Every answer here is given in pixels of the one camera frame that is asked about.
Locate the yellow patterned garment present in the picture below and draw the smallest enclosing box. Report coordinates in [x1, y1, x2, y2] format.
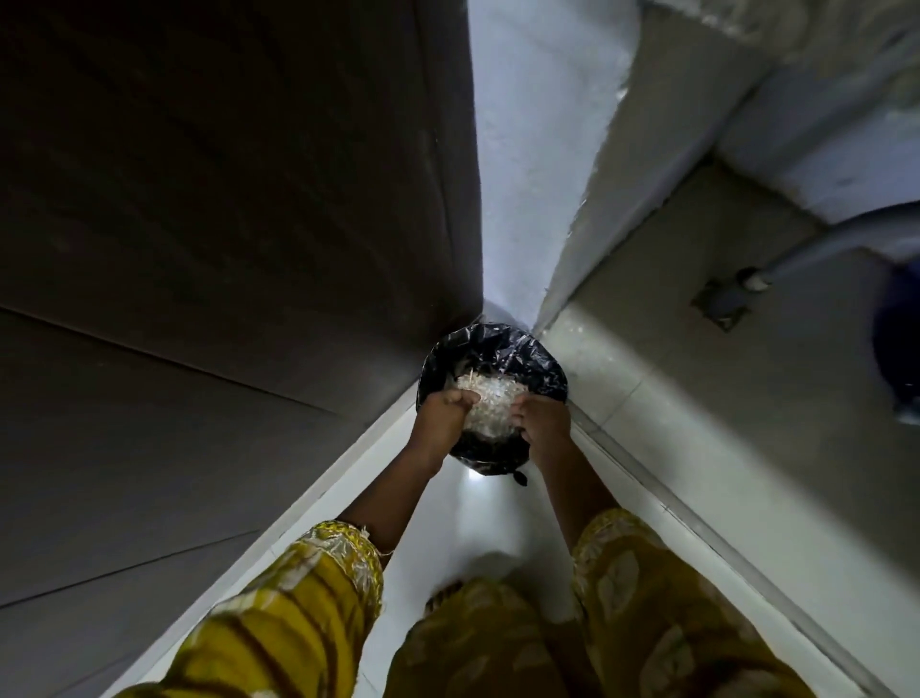
[383, 579, 601, 698]

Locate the yellow patterned sleeve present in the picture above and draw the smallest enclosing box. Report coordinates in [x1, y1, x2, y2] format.
[115, 521, 385, 698]
[571, 509, 817, 698]

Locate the person's left hand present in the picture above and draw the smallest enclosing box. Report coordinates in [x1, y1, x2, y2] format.
[413, 389, 481, 461]

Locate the grey drain pipe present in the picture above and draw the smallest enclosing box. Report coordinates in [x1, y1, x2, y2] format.
[692, 203, 920, 332]

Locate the person's left forearm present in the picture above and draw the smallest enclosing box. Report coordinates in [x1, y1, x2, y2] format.
[338, 440, 447, 556]

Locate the white crumpled plastic waste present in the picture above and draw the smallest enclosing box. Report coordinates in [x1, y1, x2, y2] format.
[453, 374, 531, 440]

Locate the person's right hand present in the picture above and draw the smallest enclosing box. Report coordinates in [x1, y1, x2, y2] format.
[509, 393, 573, 454]

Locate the person's right forearm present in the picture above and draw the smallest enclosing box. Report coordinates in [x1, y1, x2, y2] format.
[532, 439, 621, 556]

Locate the dark blue bucket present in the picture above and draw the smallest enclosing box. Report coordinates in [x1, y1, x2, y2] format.
[872, 260, 920, 425]

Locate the black plastic bin bag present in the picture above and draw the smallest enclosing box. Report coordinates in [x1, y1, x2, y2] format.
[416, 323, 570, 487]

